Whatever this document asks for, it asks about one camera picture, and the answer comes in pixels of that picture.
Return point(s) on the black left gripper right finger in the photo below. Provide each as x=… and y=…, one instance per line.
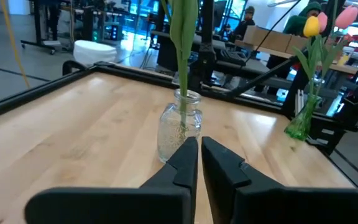
x=244, y=202

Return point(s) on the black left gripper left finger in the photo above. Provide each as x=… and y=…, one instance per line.
x=166, y=202

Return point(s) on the red artificial tulip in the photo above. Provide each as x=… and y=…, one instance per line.
x=176, y=31
x=190, y=31

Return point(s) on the yellow artificial tulip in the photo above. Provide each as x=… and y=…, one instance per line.
x=311, y=27

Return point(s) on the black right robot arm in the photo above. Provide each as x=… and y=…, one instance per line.
x=207, y=56

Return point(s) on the clear cut-glass vase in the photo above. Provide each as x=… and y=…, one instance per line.
x=172, y=130

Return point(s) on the green glass vase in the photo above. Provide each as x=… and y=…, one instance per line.
x=301, y=126

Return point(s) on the brown cardboard box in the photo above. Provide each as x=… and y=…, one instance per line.
x=297, y=45
x=266, y=39

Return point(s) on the white trash bin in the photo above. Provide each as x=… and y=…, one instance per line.
x=93, y=53

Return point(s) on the person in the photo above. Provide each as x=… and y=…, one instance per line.
x=247, y=23
x=297, y=23

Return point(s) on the black rolling workbench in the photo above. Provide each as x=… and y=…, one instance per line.
x=42, y=18

